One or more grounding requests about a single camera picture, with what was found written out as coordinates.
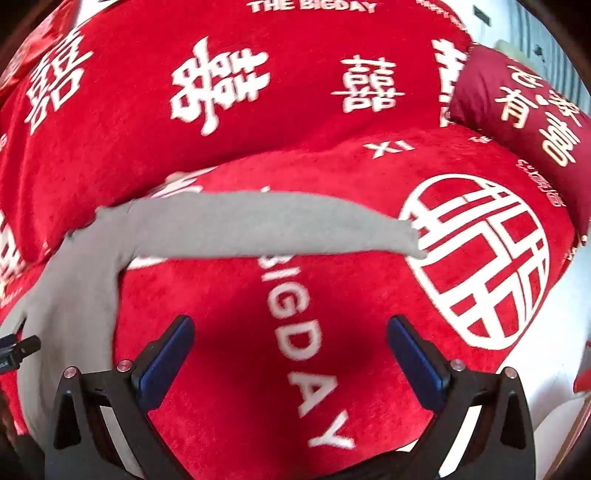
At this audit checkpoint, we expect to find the grey knit sweater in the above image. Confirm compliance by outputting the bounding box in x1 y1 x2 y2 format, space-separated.
0 191 428 462

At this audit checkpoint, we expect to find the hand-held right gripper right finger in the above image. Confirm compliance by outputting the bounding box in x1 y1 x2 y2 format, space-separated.
387 315 537 480

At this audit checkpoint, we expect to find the red printed sofa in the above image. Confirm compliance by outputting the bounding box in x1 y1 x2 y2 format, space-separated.
0 0 583 480

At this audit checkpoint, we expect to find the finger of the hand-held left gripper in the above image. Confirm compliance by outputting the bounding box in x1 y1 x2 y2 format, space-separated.
0 336 41 376

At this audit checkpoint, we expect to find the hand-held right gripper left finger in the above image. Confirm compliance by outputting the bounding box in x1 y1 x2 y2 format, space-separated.
45 315 195 480

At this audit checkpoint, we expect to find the grey slatted wall panel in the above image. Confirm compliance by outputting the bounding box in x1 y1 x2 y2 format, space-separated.
480 0 571 84

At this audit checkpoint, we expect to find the red satin cushion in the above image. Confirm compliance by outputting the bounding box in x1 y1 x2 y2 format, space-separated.
0 0 81 107

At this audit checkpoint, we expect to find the dark red printed cushion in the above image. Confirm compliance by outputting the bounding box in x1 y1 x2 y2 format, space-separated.
448 44 591 208

